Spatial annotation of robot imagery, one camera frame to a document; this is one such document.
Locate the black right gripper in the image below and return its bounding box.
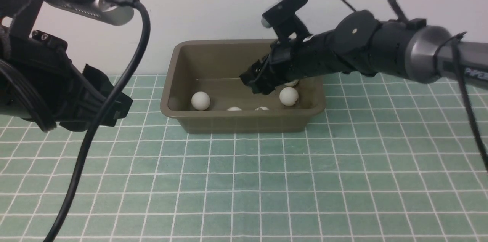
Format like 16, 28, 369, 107
239, 30, 353, 95

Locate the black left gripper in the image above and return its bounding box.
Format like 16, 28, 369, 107
1, 32, 133, 131

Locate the plain white ping-pong ball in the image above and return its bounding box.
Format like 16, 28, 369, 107
255, 106, 270, 111
191, 91, 211, 111

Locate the white logo ping-pong ball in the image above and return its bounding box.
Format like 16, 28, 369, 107
284, 79, 299, 87
279, 87, 299, 107
227, 106, 242, 111

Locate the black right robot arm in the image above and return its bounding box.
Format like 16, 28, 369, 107
239, 0, 488, 95

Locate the olive plastic bin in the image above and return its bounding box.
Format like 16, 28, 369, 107
160, 39, 326, 134

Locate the green checkered tablecloth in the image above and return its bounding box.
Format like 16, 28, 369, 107
0, 65, 488, 242

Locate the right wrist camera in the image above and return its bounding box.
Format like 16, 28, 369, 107
261, 0, 311, 44

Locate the left camera cable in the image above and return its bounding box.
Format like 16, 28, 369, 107
44, 0, 151, 242

